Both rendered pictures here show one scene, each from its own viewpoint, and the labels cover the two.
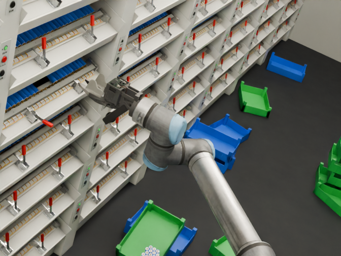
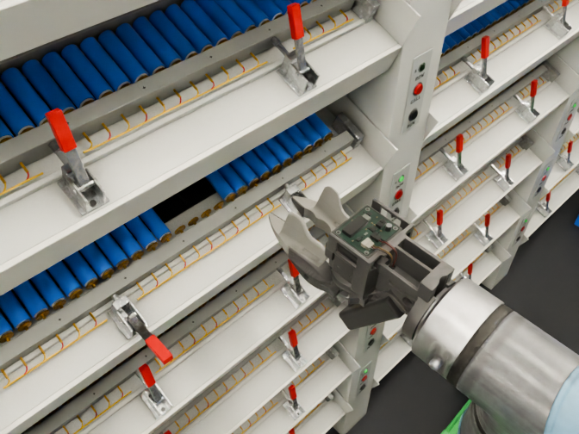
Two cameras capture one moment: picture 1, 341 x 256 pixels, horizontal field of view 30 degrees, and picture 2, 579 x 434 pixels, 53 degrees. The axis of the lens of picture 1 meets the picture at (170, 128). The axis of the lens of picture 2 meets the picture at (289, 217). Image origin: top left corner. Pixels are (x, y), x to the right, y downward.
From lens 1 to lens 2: 1.54 m
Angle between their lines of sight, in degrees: 27
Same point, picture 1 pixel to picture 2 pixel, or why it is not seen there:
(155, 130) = (491, 413)
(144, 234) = not seen: hidden behind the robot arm
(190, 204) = not seen: outside the picture
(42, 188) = (256, 393)
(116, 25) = (397, 25)
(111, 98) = (350, 276)
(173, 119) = (566, 397)
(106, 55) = (379, 108)
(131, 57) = (462, 96)
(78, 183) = (354, 348)
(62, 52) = (187, 137)
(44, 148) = (231, 340)
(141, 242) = not seen: hidden behind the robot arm
